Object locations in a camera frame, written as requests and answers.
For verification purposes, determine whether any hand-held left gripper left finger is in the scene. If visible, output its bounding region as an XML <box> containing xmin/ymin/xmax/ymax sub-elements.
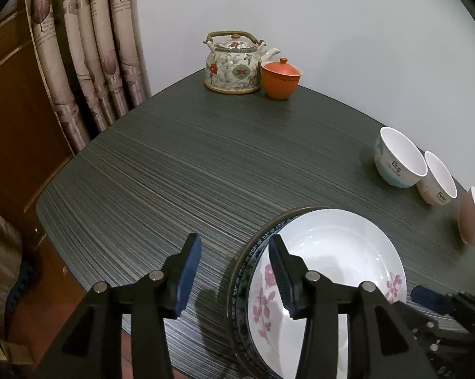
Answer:
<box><xmin>34</xmin><ymin>233</ymin><xmax>202</xmax><ymax>379</ymax></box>

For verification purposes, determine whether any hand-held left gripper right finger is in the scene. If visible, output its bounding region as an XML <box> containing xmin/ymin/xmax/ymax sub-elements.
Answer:
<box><xmin>268</xmin><ymin>234</ymin><xmax>439</xmax><ymax>379</ymax></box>

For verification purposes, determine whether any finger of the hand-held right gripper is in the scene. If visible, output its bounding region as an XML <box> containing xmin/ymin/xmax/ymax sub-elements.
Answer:
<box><xmin>393</xmin><ymin>301</ymin><xmax>459</xmax><ymax>368</ymax></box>
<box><xmin>410</xmin><ymin>284</ymin><xmax>459</xmax><ymax>316</ymax></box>

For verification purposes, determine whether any large blue patterned plate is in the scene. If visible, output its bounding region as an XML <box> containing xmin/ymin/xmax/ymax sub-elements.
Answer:
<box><xmin>225</xmin><ymin>204</ymin><xmax>343</xmax><ymax>379</ymax></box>

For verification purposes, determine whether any white plate with pink flowers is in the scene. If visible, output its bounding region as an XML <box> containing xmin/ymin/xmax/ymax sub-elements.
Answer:
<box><xmin>245</xmin><ymin>208</ymin><xmax>407</xmax><ymax>379</ymax></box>

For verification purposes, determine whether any large pink bowl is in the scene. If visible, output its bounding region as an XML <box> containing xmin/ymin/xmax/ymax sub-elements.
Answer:
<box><xmin>457</xmin><ymin>185</ymin><xmax>475</xmax><ymax>246</ymax></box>

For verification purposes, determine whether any white cup with text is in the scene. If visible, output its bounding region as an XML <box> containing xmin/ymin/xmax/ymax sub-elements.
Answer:
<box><xmin>416</xmin><ymin>151</ymin><xmax>458</xmax><ymax>207</ymax></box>

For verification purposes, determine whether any small white and blue bowl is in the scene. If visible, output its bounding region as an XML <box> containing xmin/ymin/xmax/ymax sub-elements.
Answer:
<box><xmin>374</xmin><ymin>126</ymin><xmax>428</xmax><ymax>189</ymax></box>

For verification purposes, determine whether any brown cloth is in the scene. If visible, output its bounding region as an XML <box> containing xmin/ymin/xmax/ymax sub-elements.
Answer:
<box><xmin>0</xmin><ymin>201</ymin><xmax>34</xmax><ymax>344</ymax></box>

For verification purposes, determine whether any orange lidded cup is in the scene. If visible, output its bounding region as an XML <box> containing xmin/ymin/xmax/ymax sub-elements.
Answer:
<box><xmin>260</xmin><ymin>57</ymin><xmax>303</xmax><ymax>100</ymax></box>

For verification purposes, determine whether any floral ceramic teapot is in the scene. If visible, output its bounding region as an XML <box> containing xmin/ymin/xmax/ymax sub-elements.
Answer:
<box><xmin>203</xmin><ymin>29</ymin><xmax>281</xmax><ymax>95</ymax></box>

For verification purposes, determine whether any wooden door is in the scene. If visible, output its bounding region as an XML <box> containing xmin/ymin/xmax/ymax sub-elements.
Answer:
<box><xmin>0</xmin><ymin>0</ymin><xmax>88</xmax><ymax>356</ymax></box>

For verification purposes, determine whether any beige patterned curtain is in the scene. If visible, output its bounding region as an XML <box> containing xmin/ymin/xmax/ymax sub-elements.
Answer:
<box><xmin>24</xmin><ymin>0</ymin><xmax>151</xmax><ymax>154</ymax></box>

